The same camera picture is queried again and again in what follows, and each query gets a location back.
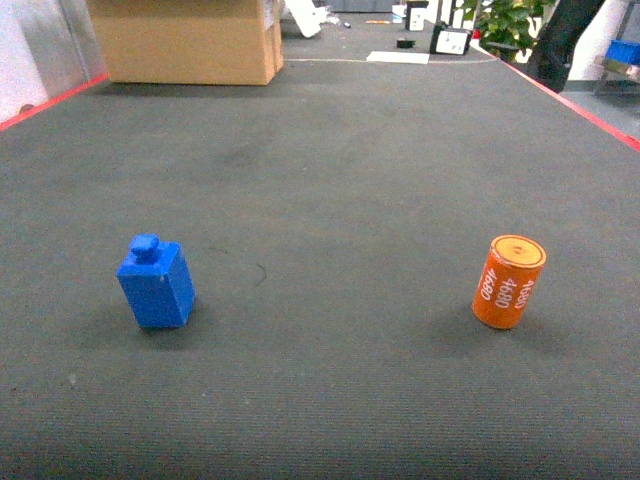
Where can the blue block part with knob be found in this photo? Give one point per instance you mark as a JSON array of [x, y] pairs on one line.
[[156, 282]]

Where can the orange cylindrical cap 4680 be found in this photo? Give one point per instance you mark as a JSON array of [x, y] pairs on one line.
[[512, 268]]

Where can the white paper sheet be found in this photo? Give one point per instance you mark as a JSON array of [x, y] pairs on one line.
[[397, 57]]

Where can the black tape roll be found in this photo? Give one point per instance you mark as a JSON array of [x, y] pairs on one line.
[[403, 43]]

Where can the large cardboard box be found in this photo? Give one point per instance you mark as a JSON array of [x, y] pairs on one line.
[[189, 42]]

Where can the white leaning board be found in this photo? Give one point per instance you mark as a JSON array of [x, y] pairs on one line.
[[304, 14]]

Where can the black white box right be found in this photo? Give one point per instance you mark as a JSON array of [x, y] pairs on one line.
[[450, 41]]

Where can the black white box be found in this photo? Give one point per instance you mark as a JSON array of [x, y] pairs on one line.
[[450, 41], [415, 15]]

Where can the black white box far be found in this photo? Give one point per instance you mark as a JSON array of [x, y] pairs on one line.
[[415, 15]]

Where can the green potted plant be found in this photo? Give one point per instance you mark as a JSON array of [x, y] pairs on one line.
[[508, 29]]

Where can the blue bin on cart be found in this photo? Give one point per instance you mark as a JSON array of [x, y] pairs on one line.
[[624, 52]]

